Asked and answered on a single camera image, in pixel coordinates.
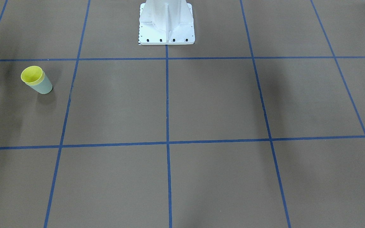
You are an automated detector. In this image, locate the green plastic cup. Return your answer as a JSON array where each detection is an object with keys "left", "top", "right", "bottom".
[{"left": 28, "top": 71, "right": 53, "bottom": 95}]

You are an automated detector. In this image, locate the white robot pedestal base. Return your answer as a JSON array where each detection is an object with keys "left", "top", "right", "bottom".
[{"left": 138, "top": 0, "right": 195, "bottom": 45}]

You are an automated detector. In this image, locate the yellow plastic cup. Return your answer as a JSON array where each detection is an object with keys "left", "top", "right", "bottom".
[{"left": 20, "top": 66, "right": 46, "bottom": 86}]

